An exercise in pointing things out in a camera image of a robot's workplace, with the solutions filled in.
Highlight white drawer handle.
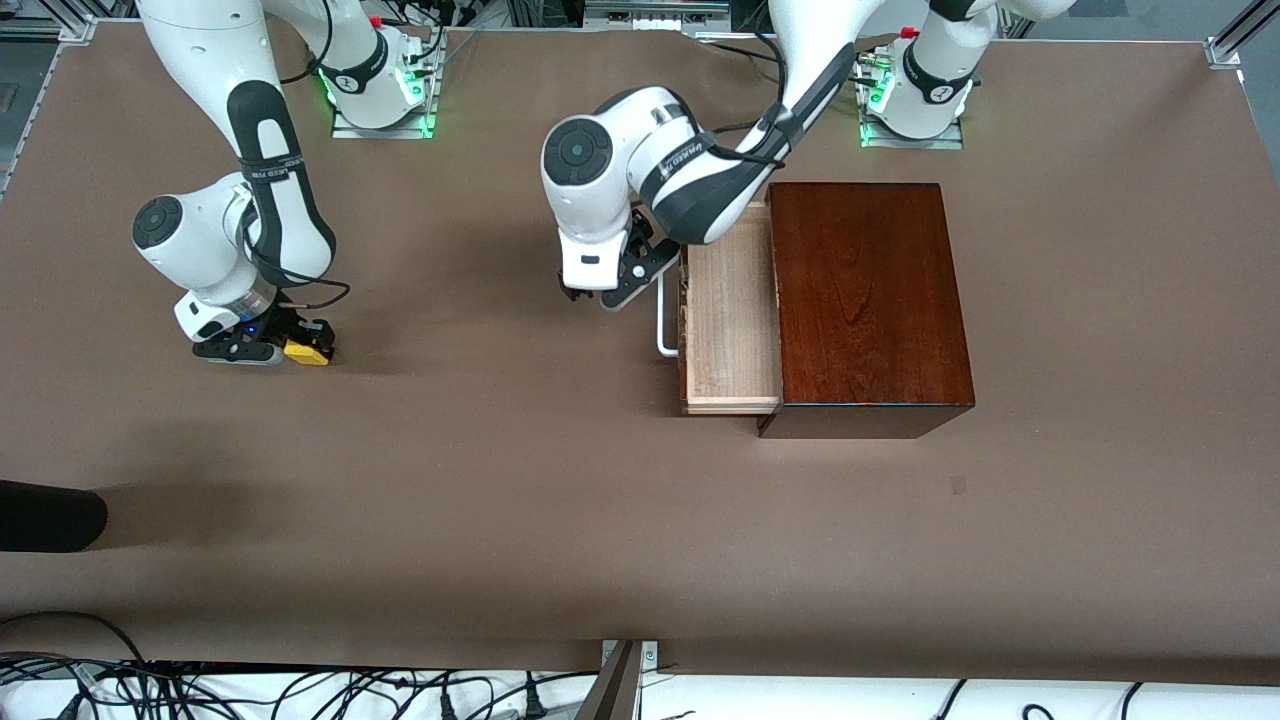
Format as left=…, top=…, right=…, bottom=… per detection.
left=655, top=262, right=686, bottom=358

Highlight light wood drawer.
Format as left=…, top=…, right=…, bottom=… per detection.
left=680, top=203, right=783, bottom=416

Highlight large paper table cover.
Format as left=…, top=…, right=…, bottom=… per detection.
left=0, top=20, right=1280, bottom=686

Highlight dark wooden cabinet box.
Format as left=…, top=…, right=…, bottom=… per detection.
left=757, top=182, right=976, bottom=439

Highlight black round-ended cylinder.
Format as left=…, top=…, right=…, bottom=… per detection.
left=0, top=480, right=109, bottom=554

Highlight dark metal beam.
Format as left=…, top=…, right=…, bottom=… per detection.
left=575, top=640, right=641, bottom=720

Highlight aluminium corner profile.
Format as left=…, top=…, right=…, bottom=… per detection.
left=1205, top=0, right=1280, bottom=69

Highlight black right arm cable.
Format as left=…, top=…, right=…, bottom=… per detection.
left=240, top=150, right=353, bottom=311

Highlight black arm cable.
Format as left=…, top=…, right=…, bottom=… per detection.
left=700, top=30, right=801, bottom=167
left=240, top=150, right=353, bottom=311

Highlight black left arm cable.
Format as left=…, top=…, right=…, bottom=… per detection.
left=700, top=30, right=801, bottom=167

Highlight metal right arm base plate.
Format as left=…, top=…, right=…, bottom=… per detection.
left=333, top=60, right=441, bottom=141

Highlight thin black base cable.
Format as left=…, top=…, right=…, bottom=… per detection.
left=700, top=38, right=776, bottom=63

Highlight aluminium side frame profile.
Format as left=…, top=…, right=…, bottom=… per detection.
left=0, top=40, right=63, bottom=201

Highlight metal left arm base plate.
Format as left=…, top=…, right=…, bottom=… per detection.
left=860, top=60, right=967, bottom=151

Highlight silver corner bracket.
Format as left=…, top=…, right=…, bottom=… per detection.
left=602, top=640, right=661, bottom=693

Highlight tangled black cables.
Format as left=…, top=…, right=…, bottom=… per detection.
left=0, top=610, right=601, bottom=720

